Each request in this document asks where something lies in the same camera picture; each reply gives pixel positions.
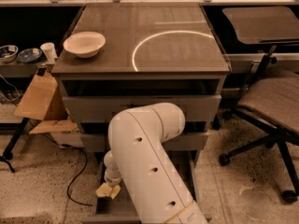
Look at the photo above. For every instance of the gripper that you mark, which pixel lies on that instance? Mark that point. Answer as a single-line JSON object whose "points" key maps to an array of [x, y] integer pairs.
{"points": [[112, 180]]}

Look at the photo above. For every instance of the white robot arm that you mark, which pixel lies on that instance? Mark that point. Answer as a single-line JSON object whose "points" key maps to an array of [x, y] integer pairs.
{"points": [[136, 135]]}

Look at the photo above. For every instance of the grey top drawer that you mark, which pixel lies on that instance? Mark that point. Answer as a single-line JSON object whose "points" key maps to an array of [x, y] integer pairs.
{"points": [[101, 99]]}

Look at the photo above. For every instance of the grey three-drawer cabinet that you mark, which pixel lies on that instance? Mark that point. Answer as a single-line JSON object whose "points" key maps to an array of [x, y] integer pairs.
{"points": [[145, 41]]}

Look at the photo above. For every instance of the brown cardboard box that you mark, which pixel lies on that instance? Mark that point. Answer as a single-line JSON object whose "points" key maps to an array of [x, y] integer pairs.
{"points": [[42, 101]]}

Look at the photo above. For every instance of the white bowl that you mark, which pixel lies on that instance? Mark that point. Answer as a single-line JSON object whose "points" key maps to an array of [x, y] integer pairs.
{"points": [[84, 44]]}

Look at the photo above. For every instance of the grey side shelf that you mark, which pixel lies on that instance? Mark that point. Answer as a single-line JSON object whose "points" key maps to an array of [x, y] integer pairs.
{"points": [[17, 69]]}

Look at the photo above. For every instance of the white paper cup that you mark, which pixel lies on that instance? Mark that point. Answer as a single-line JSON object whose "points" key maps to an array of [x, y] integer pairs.
{"points": [[49, 51]]}

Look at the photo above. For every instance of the blue patterned bowl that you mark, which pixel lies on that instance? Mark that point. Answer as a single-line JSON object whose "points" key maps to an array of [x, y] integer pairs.
{"points": [[8, 53]]}

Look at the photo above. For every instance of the black office chair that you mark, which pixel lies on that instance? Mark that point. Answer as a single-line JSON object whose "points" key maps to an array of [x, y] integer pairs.
{"points": [[270, 99]]}

